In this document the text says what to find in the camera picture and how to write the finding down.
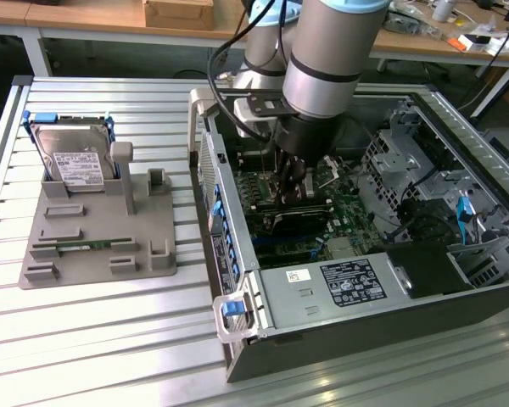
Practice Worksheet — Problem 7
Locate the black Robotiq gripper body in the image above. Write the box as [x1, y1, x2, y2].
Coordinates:
[273, 114, 344, 170]

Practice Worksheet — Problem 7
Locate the green Dell motherboard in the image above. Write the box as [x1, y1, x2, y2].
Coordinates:
[232, 156, 385, 270]

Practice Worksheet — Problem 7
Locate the blue wire connector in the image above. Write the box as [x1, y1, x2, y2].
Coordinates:
[456, 196, 475, 246]

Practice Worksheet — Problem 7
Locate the brown cardboard box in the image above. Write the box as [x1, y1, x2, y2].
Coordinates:
[142, 0, 215, 31]

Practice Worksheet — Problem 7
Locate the blue case latch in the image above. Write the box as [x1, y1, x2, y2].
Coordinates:
[221, 298, 243, 318]

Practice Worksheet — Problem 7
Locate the hard disk in blue carrier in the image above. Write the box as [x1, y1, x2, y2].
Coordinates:
[21, 109, 116, 192]

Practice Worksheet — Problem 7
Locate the green RAM stick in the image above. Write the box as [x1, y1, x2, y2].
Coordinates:
[54, 239, 114, 250]

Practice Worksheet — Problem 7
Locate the grey plastic parts rack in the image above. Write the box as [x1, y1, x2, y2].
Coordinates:
[17, 141, 178, 289]

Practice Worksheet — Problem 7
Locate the metal socket cover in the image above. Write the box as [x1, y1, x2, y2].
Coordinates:
[303, 155, 344, 198]

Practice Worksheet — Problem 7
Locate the metal disk bay cage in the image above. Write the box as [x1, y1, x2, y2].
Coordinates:
[360, 105, 450, 221]

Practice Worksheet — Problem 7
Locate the silver chipset heatsink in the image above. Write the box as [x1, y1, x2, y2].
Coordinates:
[326, 239, 361, 260]

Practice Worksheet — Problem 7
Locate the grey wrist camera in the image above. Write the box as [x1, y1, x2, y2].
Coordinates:
[232, 95, 300, 141]

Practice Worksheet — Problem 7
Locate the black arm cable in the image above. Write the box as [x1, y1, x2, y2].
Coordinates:
[207, 0, 289, 143]

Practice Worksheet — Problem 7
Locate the white bottle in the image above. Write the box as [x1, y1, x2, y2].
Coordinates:
[431, 0, 456, 23]

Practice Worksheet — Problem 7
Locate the Nvidia graphics card with bracket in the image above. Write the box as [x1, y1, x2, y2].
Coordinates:
[269, 207, 330, 241]

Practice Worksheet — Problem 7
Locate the grey electronic device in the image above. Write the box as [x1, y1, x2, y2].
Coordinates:
[385, 8, 442, 40]

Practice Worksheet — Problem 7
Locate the CPU socket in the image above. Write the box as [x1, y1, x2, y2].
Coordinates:
[260, 171, 282, 200]

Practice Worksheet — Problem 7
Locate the wooden desk with white frame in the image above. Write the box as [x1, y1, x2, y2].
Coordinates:
[0, 0, 509, 77]

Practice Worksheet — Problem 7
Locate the open black PC case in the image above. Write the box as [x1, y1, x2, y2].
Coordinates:
[187, 86, 509, 385]

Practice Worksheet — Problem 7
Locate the blue slot retainer strip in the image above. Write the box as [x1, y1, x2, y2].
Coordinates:
[210, 184, 243, 286]

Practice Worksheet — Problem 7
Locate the grey power supply unit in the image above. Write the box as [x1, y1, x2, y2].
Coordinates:
[254, 252, 412, 332]

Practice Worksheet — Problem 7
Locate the thin metal locking lever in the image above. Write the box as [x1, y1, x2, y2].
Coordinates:
[258, 143, 271, 179]

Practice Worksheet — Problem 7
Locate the white device box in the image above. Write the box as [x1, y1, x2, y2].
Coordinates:
[457, 32, 509, 56]

